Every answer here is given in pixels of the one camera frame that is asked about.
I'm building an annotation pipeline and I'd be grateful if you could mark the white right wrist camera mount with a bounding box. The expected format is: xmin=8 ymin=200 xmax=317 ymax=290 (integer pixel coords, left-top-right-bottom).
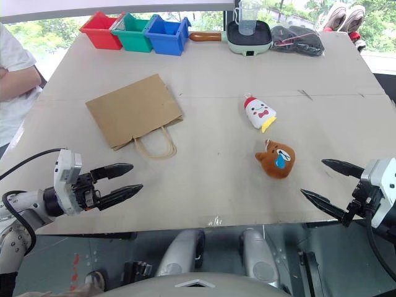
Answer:
xmin=360 ymin=158 xmax=396 ymax=229

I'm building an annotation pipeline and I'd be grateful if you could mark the silver robot leg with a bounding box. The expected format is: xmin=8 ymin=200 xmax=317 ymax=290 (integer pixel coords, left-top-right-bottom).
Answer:
xmin=240 ymin=228 xmax=281 ymax=288
xmin=154 ymin=228 xmax=206 ymax=278

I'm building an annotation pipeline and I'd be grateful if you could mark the blue plastic bin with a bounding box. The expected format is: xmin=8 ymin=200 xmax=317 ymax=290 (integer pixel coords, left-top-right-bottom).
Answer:
xmin=144 ymin=15 xmax=190 ymax=57

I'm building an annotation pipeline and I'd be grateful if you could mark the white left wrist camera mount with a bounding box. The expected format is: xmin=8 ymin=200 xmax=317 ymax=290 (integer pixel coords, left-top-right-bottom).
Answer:
xmin=53 ymin=148 xmax=84 ymax=217

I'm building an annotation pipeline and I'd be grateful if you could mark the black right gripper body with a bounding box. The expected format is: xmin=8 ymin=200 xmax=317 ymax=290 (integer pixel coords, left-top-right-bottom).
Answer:
xmin=341 ymin=179 xmax=384 ymax=228

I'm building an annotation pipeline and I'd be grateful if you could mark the pair of shoes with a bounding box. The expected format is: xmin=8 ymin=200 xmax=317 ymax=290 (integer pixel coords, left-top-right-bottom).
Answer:
xmin=340 ymin=4 xmax=366 ymax=41

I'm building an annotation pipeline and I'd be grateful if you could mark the silver robot right leg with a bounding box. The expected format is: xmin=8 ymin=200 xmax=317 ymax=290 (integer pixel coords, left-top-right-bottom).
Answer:
xmin=240 ymin=228 xmax=281 ymax=288

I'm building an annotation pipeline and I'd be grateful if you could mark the brown crying plush toy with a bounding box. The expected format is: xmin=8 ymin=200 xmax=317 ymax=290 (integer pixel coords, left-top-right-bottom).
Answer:
xmin=254 ymin=139 xmax=296 ymax=180

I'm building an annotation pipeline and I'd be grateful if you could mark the black packaged item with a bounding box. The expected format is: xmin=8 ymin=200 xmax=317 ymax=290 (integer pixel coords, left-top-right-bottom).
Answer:
xmin=270 ymin=25 xmax=325 ymax=58

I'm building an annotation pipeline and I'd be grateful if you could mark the silver robot torso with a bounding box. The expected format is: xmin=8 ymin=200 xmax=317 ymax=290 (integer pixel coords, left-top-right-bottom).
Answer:
xmin=101 ymin=272 xmax=293 ymax=297

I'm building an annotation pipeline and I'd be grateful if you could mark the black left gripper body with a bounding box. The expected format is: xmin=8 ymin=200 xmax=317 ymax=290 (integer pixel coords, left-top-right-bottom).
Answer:
xmin=70 ymin=171 xmax=102 ymax=213

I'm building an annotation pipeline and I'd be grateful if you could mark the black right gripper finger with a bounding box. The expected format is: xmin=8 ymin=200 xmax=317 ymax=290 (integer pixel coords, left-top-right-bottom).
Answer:
xmin=321 ymin=158 xmax=365 ymax=179
xmin=300 ymin=188 xmax=350 ymax=221

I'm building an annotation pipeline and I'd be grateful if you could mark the person in white shirt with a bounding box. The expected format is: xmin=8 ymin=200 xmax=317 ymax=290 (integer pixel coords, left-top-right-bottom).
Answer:
xmin=0 ymin=23 xmax=43 ymax=149

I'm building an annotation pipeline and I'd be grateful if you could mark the brown paper bag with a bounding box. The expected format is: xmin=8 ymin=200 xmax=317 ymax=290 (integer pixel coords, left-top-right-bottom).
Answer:
xmin=85 ymin=74 xmax=184 ymax=160

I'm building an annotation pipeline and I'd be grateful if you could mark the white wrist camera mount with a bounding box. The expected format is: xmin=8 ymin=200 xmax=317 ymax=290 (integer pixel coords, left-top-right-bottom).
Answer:
xmin=360 ymin=158 xmax=396 ymax=229
xmin=53 ymin=148 xmax=84 ymax=217

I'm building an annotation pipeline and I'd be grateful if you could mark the red plastic bin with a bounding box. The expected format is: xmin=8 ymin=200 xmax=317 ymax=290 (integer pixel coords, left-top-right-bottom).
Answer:
xmin=79 ymin=11 xmax=126 ymax=50

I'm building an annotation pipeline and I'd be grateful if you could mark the silver robot left leg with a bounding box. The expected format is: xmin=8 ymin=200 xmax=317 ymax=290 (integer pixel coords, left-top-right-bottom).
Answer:
xmin=154 ymin=228 xmax=206 ymax=278

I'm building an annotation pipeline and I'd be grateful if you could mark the white chick plush toy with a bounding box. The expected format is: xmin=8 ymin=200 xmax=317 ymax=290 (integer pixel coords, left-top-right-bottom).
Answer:
xmin=243 ymin=93 xmax=278 ymax=134

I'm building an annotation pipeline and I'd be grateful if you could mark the green electric frying pan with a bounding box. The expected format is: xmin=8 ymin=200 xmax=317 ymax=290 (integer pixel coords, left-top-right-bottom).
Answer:
xmin=189 ymin=20 xmax=274 ymax=58

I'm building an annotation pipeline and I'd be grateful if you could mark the clear measuring cup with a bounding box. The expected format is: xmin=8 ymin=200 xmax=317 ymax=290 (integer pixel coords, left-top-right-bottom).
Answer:
xmin=234 ymin=0 xmax=263 ymax=35

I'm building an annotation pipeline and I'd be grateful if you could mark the green plastic bin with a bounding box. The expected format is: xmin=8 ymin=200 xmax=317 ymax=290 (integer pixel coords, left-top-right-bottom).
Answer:
xmin=111 ymin=12 xmax=155 ymax=53

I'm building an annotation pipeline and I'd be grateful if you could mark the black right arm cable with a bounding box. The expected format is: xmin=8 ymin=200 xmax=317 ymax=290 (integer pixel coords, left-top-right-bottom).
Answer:
xmin=363 ymin=204 xmax=396 ymax=284

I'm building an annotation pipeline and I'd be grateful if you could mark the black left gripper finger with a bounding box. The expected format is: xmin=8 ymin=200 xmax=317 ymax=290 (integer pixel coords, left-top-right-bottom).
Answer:
xmin=90 ymin=163 xmax=134 ymax=182
xmin=99 ymin=184 xmax=144 ymax=212

